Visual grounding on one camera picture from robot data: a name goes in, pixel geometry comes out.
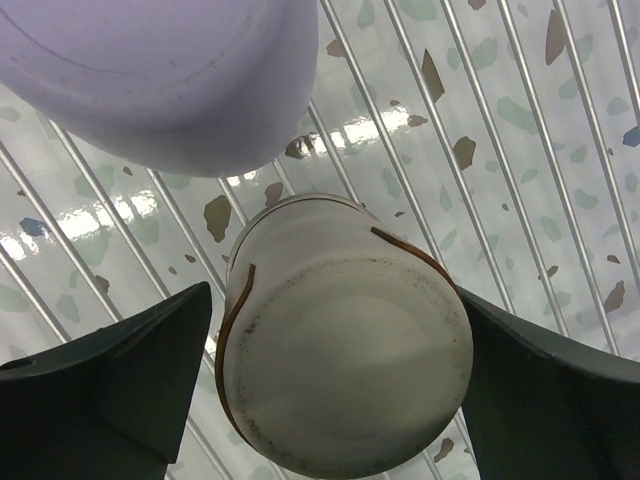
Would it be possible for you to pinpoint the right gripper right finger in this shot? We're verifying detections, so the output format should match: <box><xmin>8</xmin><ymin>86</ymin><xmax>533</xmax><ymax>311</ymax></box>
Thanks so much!
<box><xmin>460</xmin><ymin>290</ymin><xmax>639</xmax><ymax>479</ymax></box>

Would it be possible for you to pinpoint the steel cup with cork band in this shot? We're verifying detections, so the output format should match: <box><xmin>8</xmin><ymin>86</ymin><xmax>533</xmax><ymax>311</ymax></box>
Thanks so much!
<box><xmin>215</xmin><ymin>194</ymin><xmax>473</xmax><ymax>479</ymax></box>

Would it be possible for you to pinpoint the lavender plastic cup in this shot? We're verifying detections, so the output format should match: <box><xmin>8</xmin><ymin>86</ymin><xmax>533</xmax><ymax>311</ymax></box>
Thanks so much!
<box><xmin>1</xmin><ymin>1</ymin><xmax>319</xmax><ymax>177</ymax></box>

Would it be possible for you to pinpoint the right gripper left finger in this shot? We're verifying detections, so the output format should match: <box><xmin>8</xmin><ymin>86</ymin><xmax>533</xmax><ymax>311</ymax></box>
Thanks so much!
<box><xmin>1</xmin><ymin>282</ymin><xmax>212</xmax><ymax>479</ymax></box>

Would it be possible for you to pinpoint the white wire dish rack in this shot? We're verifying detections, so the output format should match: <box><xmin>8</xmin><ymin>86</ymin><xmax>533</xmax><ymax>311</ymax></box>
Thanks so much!
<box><xmin>1</xmin><ymin>1</ymin><xmax>639</xmax><ymax>479</ymax></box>

